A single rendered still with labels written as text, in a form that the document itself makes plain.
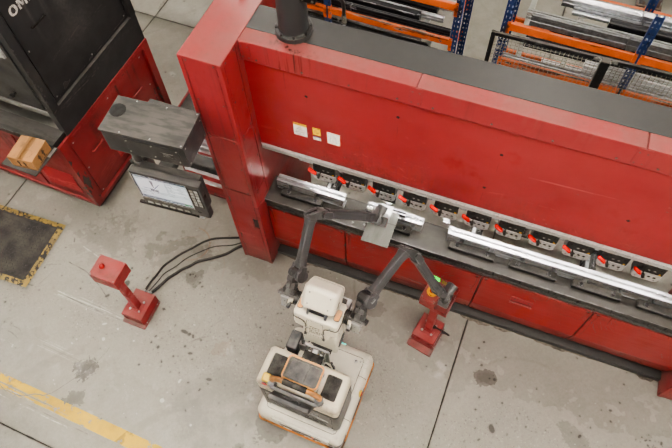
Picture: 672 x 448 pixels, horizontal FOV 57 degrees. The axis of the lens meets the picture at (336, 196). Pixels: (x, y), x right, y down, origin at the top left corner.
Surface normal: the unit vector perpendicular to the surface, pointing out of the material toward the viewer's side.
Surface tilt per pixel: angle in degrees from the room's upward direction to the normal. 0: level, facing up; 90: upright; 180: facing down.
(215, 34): 0
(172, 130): 0
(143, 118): 0
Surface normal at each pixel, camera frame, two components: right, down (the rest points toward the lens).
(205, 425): -0.03, -0.52
